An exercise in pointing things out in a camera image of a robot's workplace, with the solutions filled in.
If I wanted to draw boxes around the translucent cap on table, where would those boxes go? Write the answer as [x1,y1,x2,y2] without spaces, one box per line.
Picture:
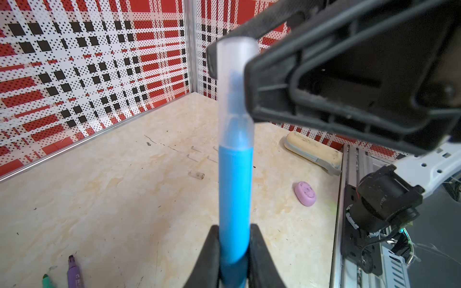
[188,170,205,180]

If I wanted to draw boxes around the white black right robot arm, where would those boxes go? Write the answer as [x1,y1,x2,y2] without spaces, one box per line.
[206,1,461,273]

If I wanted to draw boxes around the violet marker pen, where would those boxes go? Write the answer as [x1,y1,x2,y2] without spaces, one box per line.
[67,255,84,288]

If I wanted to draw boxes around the green marker pen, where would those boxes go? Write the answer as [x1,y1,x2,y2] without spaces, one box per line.
[42,274,55,288]

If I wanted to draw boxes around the translucent blue pen cap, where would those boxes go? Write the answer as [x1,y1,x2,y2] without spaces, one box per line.
[217,37,258,151]

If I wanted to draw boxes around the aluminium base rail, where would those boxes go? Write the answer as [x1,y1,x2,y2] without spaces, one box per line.
[330,145,410,288]

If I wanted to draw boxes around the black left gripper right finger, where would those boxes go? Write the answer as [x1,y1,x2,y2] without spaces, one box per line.
[248,224,286,288]

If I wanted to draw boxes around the beige oval object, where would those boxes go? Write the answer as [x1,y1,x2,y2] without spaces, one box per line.
[284,132,343,176]

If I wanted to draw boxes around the blue marker pen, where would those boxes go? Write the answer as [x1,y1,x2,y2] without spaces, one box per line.
[218,118,255,288]

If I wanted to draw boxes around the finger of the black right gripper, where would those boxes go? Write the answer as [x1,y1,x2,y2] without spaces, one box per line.
[206,0,332,80]
[245,1,461,155]

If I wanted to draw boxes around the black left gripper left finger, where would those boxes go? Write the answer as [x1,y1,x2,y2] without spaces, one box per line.
[183,225,220,288]

